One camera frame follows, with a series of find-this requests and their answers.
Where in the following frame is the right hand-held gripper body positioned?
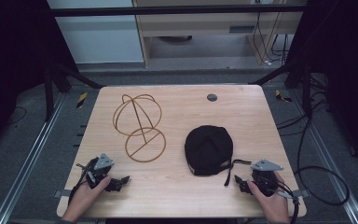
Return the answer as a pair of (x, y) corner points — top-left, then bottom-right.
(249, 159), (285, 198)

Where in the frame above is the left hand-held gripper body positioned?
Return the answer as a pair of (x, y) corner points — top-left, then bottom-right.
(76, 152), (116, 189)

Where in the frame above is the person's left hand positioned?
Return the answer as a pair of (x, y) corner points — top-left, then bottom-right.
(62, 175), (113, 224)

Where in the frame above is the person's right hand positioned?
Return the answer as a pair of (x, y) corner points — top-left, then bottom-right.
(246, 171), (291, 224)

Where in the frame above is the black cap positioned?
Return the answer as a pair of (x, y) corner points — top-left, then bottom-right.
(184, 124), (253, 188)

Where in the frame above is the yellow black tape marker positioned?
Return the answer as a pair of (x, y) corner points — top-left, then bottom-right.
(274, 89), (293, 104)
(76, 91), (89, 109)

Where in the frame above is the black metal stand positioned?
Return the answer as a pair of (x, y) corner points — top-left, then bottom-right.
(42, 60), (106, 123)
(249, 57), (313, 118)

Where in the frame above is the white cabinet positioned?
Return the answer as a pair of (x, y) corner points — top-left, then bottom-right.
(46, 0), (145, 65)

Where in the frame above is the black curtain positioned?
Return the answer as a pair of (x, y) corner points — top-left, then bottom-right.
(287, 0), (358, 174)
(0, 0), (79, 157)

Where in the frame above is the light wooden desk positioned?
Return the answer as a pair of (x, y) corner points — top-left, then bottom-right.
(131, 0), (308, 68)

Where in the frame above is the black horizontal bar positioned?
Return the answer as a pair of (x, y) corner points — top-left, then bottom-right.
(48, 5), (308, 18)

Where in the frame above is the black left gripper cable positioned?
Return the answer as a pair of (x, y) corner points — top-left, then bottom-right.
(67, 158), (98, 205)

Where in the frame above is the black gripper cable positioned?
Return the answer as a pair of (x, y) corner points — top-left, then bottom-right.
(67, 158), (98, 205)
(268, 178), (301, 224)

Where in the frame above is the grey table bracket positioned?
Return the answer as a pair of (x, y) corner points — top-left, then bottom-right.
(53, 189), (73, 199)
(292, 189), (310, 199)

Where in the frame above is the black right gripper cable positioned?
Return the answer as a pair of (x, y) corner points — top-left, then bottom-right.
(268, 178), (301, 224)

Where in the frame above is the brown wire hat stand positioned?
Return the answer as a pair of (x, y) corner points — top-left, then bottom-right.
(112, 93), (168, 163)

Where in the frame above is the metal floor rail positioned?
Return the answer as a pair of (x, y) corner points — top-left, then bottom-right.
(0, 92), (67, 224)
(289, 88), (358, 224)

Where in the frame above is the black looped floor cable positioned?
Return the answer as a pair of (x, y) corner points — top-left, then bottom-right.
(294, 115), (351, 207)

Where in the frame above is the bundle of black desk cables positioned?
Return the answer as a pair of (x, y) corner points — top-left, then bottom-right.
(252, 0), (291, 67)

